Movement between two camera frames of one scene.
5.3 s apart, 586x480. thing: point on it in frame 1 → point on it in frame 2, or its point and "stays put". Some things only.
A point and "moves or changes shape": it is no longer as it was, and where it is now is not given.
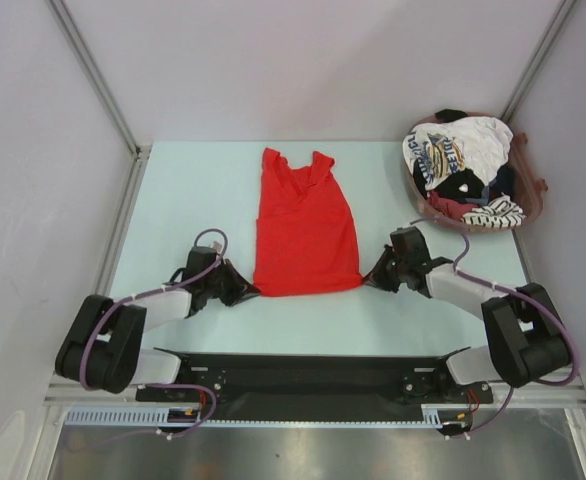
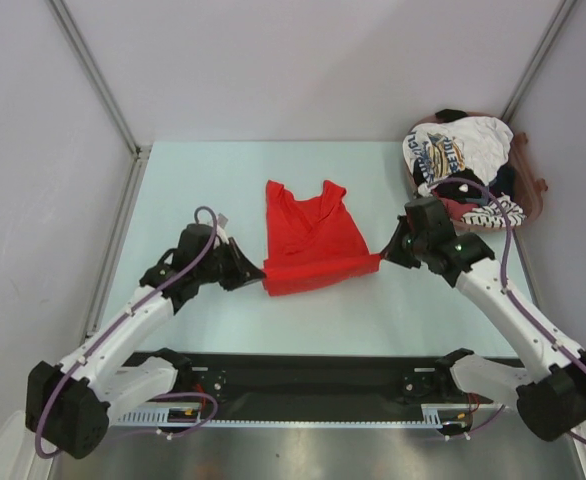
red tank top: [306, 237] moves or changes shape
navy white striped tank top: [500, 212] stays put
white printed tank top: [447, 147] stays put
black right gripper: [377, 275] → [392, 250]
